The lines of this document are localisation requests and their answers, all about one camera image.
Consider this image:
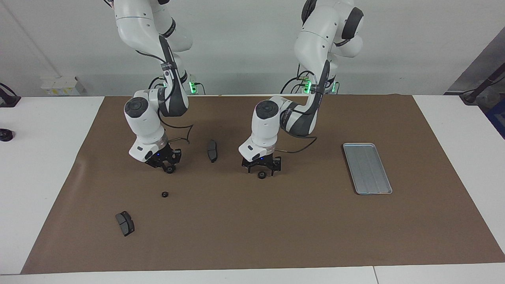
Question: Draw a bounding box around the silver metal tray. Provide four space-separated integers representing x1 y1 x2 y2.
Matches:
342 143 393 195

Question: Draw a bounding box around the brown table mat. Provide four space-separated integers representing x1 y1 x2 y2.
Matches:
21 94 505 275

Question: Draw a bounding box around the short wide grey brake pad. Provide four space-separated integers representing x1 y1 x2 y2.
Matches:
115 211 135 237

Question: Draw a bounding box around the black stand pole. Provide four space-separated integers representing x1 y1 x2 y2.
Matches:
460 74 505 105

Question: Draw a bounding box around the blue crate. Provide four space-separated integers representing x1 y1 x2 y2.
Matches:
484 99 505 139

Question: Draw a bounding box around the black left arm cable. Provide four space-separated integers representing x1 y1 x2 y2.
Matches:
274 71 318 153

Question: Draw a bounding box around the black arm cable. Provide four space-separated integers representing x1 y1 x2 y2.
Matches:
136 47 195 144
274 71 318 153

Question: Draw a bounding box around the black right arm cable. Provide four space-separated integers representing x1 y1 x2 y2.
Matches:
136 47 195 144

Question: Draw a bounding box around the black base power cable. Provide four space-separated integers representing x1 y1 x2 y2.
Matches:
280 70 314 95
146 76 164 96

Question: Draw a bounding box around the black clamp mount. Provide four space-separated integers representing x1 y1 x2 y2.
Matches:
0 82 21 108

